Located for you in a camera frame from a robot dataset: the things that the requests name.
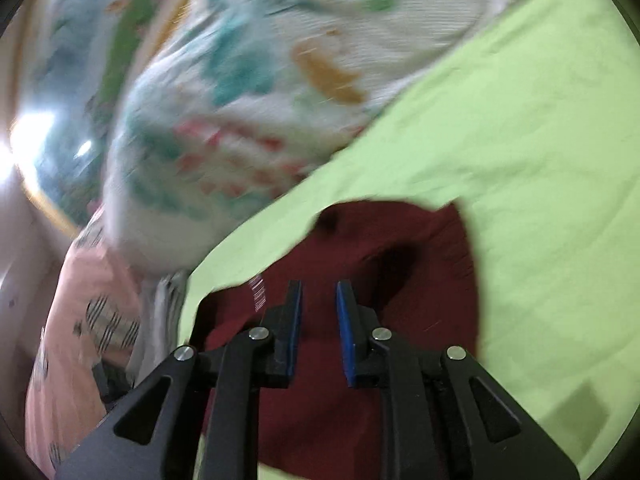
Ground dark red knit sweater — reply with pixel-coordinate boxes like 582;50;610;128
188;198;483;480

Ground folded grey cloth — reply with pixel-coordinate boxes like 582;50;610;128
126;271;189;386

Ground pink heart pattern pillow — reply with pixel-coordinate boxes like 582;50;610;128
25;210;142;479

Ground light green bed sheet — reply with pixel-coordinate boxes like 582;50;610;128
179;0;639;478

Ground floral white quilt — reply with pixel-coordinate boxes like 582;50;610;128
103;0;518;274

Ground framed landscape painting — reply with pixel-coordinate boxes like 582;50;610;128
8;0;190;238

